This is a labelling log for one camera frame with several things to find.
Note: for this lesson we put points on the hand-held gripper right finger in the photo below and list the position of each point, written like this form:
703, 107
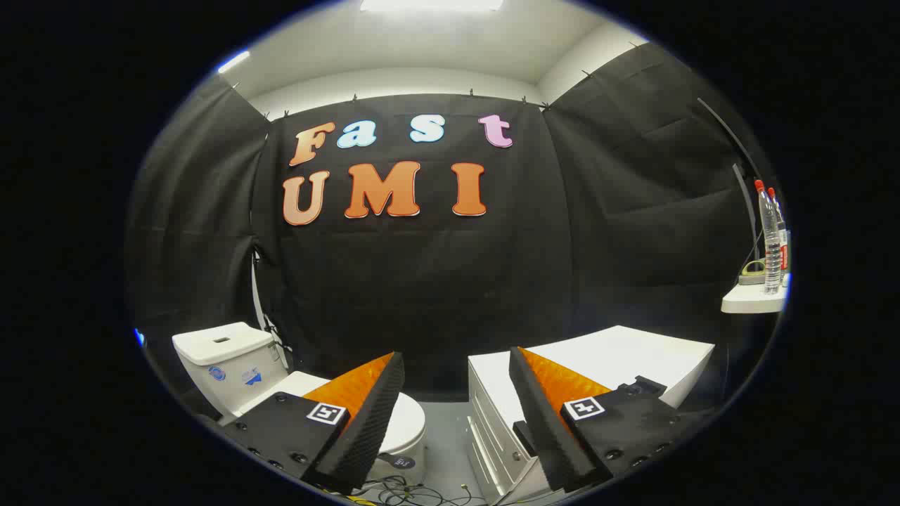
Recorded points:
545, 422

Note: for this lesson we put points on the clear red-capped water bottle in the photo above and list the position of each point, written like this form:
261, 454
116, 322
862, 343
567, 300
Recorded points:
783, 242
770, 246

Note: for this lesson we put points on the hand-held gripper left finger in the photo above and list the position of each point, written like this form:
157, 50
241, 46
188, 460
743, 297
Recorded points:
365, 422

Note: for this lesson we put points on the small black box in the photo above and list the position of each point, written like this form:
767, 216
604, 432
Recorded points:
524, 437

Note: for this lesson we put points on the black curved pole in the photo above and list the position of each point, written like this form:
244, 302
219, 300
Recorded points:
747, 204

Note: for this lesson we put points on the black backdrop cloth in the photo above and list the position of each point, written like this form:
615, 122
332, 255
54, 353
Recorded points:
422, 281

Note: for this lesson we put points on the white toilet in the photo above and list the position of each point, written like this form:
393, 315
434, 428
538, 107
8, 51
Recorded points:
225, 351

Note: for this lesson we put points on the white shelf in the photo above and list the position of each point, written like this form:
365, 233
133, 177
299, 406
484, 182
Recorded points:
752, 301

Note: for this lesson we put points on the white drawer cabinet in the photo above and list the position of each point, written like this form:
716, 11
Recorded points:
633, 351

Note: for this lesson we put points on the green tape roll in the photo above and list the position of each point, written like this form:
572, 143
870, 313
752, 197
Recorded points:
751, 275

